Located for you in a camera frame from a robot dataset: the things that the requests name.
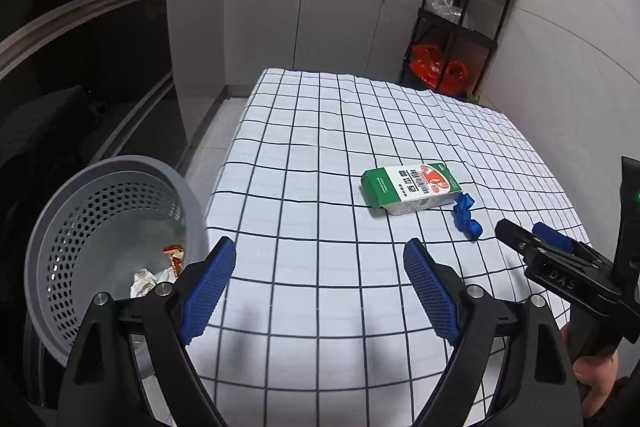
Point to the person's right hand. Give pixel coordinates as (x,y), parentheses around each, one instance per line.
(595,377)

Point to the grey perforated basket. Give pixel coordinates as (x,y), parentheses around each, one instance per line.
(75,232)

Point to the red and white snack wrapper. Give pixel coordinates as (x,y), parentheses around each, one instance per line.
(176,257)

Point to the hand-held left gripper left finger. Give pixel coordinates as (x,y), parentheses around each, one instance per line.
(207,292)

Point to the blue wrapper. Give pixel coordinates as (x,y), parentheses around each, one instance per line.
(467,222)

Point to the black and white checked tablecloth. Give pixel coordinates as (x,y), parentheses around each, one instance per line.
(325,132)

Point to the black shelf cart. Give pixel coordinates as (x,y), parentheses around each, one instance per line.
(457,19)

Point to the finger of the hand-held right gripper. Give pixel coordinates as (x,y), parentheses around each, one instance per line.
(550,232)
(512,234)

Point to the red plastic bag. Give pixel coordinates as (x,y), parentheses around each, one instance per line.
(456,74)
(425,64)

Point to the clear plastic bag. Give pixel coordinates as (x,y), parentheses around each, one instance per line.
(442,2)

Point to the grey kitchen cabinets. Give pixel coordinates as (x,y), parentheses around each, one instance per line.
(265,17)

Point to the white paper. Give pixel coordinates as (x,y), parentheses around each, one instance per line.
(142,283)
(166,274)

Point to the black oven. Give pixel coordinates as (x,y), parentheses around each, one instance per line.
(100,57)

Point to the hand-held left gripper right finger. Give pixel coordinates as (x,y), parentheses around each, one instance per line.
(432,292)

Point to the green and white carton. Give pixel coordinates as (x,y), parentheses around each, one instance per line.
(400,187)

